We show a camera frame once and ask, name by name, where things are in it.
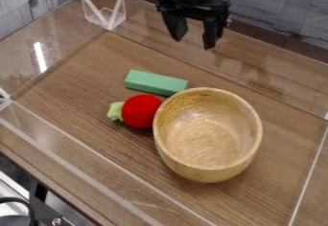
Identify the clear acrylic enclosure wall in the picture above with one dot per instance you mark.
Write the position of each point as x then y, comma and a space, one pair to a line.
63, 67

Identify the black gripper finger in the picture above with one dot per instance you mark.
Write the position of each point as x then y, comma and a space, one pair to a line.
175, 24
212, 31

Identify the black metal table frame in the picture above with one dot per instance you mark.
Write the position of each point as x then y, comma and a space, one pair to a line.
52, 212

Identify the green foam block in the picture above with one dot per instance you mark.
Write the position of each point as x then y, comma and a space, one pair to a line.
154, 83

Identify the red plush fruit green stem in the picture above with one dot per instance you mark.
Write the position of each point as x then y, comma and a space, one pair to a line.
136, 111

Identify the wooden bowl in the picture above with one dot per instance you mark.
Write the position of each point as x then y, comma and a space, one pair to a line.
207, 134

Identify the clear acrylic corner bracket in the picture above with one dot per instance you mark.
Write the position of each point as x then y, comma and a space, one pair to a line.
104, 17

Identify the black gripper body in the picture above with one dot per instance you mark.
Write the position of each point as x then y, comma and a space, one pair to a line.
175, 10

